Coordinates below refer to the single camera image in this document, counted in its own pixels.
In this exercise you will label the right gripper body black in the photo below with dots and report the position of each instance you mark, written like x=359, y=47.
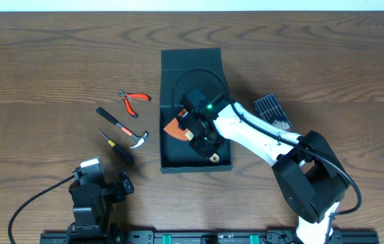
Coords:
x=205, y=146

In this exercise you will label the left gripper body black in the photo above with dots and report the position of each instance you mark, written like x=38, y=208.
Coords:
x=124, y=185

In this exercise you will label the orange scraper with wooden handle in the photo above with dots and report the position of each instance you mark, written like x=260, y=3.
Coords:
x=173, y=129

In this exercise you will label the black yellow screwdriver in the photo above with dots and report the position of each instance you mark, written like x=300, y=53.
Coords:
x=120, y=151

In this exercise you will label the small claw hammer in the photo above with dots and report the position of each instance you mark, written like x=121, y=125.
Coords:
x=139, y=140

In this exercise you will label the blue precision screwdriver set case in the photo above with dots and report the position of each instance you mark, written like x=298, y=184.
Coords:
x=270, y=110

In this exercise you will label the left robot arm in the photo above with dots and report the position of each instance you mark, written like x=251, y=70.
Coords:
x=93, y=203

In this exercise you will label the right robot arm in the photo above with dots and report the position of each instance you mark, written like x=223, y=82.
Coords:
x=309, y=175

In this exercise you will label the black open gift box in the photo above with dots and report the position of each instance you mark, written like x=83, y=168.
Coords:
x=182, y=69

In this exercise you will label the red handled pliers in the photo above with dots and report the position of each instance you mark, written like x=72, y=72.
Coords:
x=127, y=97

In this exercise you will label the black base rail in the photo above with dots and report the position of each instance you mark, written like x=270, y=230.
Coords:
x=150, y=237

